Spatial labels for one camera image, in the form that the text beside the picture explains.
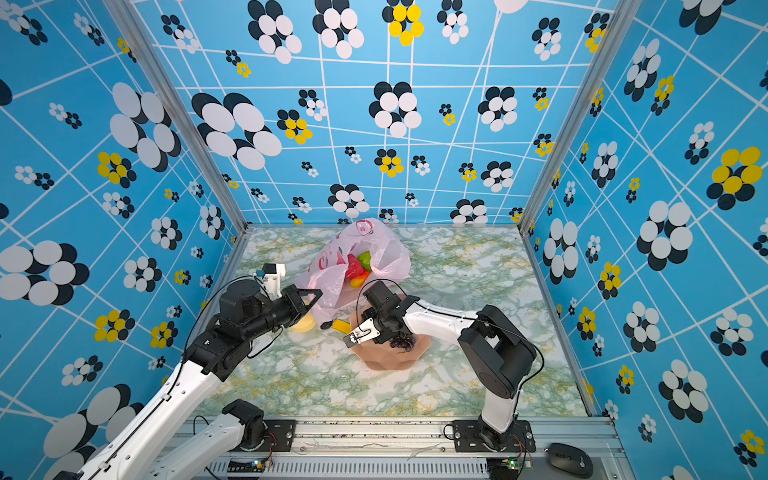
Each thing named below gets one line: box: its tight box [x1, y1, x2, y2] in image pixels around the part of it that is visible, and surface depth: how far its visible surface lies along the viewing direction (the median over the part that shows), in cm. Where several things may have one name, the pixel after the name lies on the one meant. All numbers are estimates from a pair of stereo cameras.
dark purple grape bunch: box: [389, 334, 416, 352], surface depth 86 cm
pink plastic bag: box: [294, 218, 412, 326], surface depth 86 cm
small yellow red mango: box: [350, 270, 370, 289], surface depth 101 cm
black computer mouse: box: [549, 442, 594, 479], surface depth 70 cm
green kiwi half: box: [357, 251, 373, 272], surface depth 104 cm
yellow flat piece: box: [332, 319, 352, 335], surface depth 93 cm
